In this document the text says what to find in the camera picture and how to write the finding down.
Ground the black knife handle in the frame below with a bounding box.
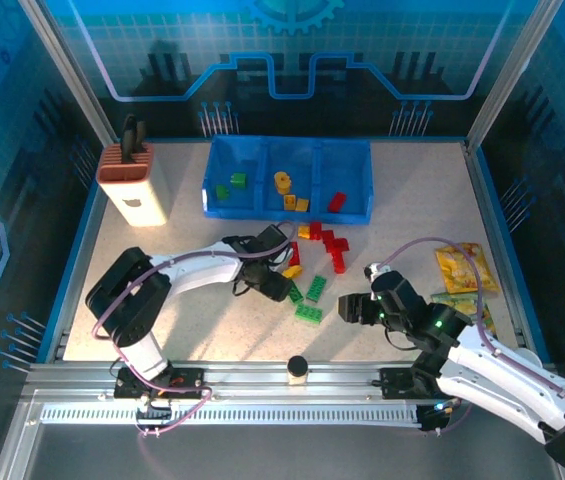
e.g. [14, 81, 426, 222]
[131, 119, 147, 164]
[120, 114, 136, 164]

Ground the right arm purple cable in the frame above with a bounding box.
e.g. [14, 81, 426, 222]
[379, 237, 565, 436]

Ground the green yellow snack bag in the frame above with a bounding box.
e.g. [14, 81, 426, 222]
[430, 292, 497, 341]

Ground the black knob on beige base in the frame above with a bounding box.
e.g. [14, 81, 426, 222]
[285, 354, 311, 387]

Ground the white knife block brown top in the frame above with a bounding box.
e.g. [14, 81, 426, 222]
[95, 141, 171, 229]

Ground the small circuit board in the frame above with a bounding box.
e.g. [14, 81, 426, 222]
[135, 399, 173, 424]
[419, 399, 458, 434]

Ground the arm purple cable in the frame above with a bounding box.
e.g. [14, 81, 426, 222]
[91, 221, 297, 439]
[379, 237, 565, 436]

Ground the slotted white cable duct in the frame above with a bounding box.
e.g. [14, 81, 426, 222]
[40, 403, 423, 427]

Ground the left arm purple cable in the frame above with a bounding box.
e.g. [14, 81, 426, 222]
[91, 221, 297, 439]

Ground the aluminium frame post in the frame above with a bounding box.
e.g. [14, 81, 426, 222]
[464, 0, 565, 154]
[17, 0, 118, 146]

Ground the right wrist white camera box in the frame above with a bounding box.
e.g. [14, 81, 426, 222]
[364, 260, 389, 282]

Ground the aluminium front rail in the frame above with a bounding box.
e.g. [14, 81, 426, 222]
[24, 360, 561, 390]

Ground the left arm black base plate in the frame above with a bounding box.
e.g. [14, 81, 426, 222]
[113, 367, 213, 401]

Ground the blue three-compartment bin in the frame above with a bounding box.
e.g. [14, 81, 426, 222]
[200, 135, 374, 227]

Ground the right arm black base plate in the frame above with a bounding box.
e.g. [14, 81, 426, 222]
[379, 367, 443, 400]

